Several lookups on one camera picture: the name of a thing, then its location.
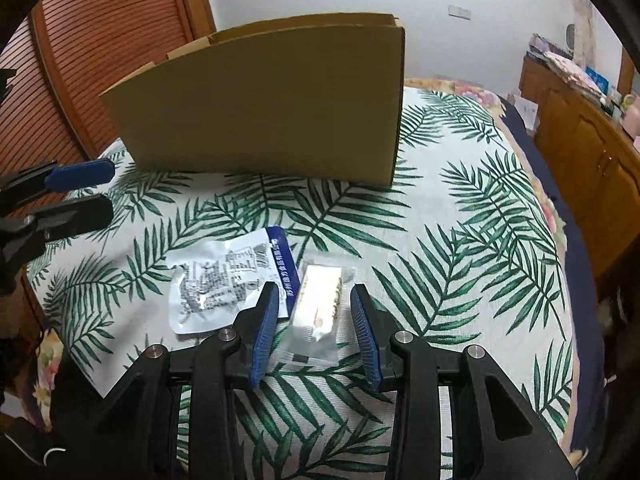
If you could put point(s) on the dark clothing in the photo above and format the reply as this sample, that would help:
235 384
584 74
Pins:
30 450

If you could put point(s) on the wooden cabinet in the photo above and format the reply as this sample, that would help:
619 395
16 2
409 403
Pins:
590 160

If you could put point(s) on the brown cardboard box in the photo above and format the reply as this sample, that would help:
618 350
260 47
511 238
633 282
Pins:
275 110

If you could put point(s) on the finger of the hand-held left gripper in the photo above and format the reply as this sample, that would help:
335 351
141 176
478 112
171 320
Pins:
75 215
80 175

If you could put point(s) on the silver packet with blue edge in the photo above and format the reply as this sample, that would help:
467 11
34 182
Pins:
215 280

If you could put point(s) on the white wall switch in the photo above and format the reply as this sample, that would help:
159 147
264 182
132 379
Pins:
460 11

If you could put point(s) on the small clear snack packet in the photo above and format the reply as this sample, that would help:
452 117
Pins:
320 305

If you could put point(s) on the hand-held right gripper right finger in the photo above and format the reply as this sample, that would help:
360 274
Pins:
367 340

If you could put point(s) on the dark blue sheet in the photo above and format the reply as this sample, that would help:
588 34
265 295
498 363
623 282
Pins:
580 260

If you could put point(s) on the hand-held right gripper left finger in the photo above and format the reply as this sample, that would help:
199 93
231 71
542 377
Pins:
265 330

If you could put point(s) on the white paper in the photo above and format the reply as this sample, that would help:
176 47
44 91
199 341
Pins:
525 107

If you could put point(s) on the folded floral cloth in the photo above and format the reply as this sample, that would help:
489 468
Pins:
565 62

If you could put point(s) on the pink container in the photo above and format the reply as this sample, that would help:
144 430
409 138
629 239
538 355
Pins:
632 112

